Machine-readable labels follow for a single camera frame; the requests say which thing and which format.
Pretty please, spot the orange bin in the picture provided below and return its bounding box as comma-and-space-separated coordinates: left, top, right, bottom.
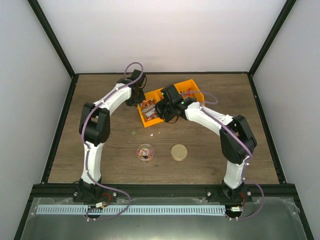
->
137, 91, 164, 128
174, 79, 205, 102
154, 88, 164, 103

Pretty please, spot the gold round jar lid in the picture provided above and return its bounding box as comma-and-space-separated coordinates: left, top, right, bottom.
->
170, 144, 188, 161

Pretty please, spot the clear glass jar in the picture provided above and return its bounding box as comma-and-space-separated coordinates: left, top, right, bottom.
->
136, 143, 155, 163

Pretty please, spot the white slotted plastic scoop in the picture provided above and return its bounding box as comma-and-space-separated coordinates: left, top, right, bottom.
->
141, 104, 157, 118

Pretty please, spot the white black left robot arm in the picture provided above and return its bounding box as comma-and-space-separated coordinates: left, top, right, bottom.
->
73, 69, 146, 203

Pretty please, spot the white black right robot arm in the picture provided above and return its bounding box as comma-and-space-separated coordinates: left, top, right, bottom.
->
155, 84, 257, 202

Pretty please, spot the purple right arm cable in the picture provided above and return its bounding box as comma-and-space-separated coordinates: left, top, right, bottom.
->
181, 90, 265, 222

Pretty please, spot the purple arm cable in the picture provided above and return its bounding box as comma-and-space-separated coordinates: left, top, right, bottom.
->
82, 61, 145, 223
181, 90, 265, 222

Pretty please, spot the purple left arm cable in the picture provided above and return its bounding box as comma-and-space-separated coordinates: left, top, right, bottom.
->
82, 61, 145, 223

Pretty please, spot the light blue slotted cable duct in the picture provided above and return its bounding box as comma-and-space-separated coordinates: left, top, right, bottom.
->
36, 204, 226, 216

